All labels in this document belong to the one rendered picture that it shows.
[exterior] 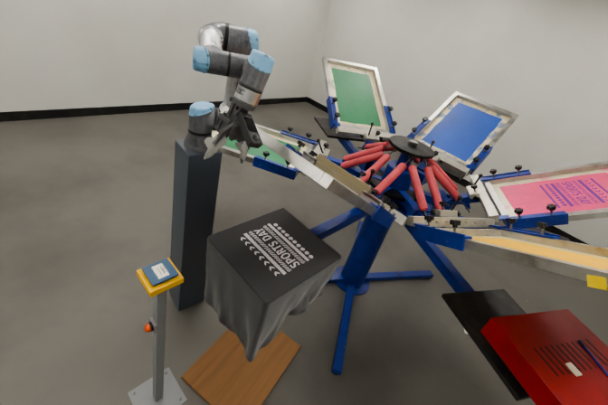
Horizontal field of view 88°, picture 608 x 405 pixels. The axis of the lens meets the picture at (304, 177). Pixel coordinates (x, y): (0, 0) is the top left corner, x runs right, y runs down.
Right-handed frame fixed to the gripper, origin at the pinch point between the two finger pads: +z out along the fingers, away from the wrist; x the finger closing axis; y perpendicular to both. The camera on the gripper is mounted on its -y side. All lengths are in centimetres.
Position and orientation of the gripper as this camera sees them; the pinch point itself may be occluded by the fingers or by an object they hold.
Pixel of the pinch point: (224, 163)
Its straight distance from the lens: 104.0
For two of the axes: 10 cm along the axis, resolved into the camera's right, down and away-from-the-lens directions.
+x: -5.9, -0.4, -8.1
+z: -4.2, 8.7, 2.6
